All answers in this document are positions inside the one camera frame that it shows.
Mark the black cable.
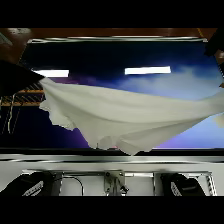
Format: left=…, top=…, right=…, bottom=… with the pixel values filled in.
left=61, top=175, right=85, bottom=197

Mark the white T-shirt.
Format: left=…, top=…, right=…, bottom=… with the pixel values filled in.
left=38, top=77, right=224, bottom=156

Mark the silver frame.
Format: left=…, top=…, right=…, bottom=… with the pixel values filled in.
left=0, top=153, right=224, bottom=197

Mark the black garment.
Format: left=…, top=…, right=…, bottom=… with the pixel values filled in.
left=203, top=27, right=224, bottom=58

